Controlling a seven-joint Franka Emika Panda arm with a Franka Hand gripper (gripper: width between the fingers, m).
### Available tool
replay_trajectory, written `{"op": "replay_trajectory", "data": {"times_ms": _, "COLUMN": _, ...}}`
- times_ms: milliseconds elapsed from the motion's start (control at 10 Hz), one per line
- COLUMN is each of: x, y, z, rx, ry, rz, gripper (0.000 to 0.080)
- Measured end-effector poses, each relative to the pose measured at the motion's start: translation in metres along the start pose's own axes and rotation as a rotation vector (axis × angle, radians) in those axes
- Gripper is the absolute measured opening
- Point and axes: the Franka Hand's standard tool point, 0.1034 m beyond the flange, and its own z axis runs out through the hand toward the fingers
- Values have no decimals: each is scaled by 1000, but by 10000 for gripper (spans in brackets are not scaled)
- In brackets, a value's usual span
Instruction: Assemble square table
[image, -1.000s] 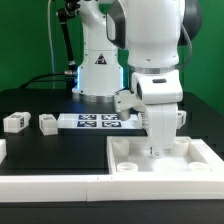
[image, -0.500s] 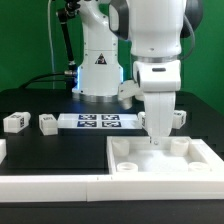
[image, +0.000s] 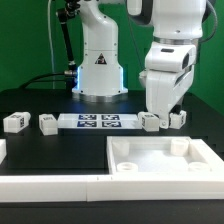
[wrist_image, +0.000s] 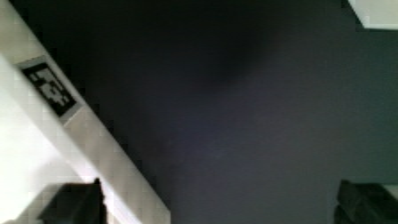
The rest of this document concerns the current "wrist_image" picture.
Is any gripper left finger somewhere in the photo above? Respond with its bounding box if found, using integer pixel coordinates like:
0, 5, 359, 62
37, 180, 107, 224

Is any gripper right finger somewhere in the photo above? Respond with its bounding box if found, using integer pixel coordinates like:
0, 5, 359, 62
334, 180, 398, 224

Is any white right fence bar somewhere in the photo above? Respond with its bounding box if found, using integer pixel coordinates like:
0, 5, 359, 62
348, 0, 398, 31

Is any white square table top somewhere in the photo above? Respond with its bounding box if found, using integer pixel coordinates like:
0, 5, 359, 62
0, 0, 171, 224

